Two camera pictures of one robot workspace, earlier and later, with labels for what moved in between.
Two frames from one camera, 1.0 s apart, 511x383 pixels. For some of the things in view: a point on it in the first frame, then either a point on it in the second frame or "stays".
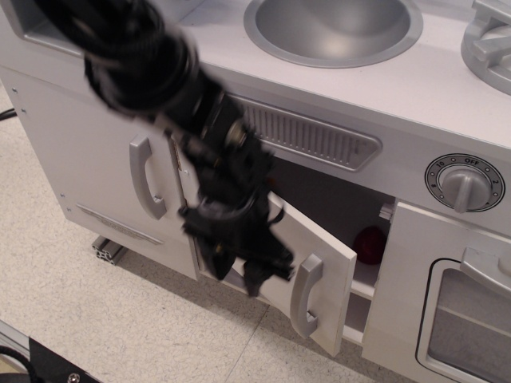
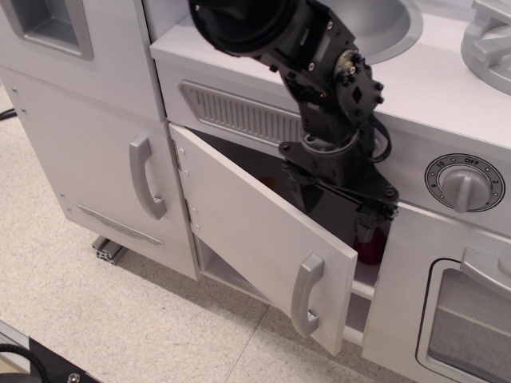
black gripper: [240, 227] → [344, 165]
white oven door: [430, 321] stays
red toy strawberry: [370, 245] stays
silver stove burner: [486, 43] stays
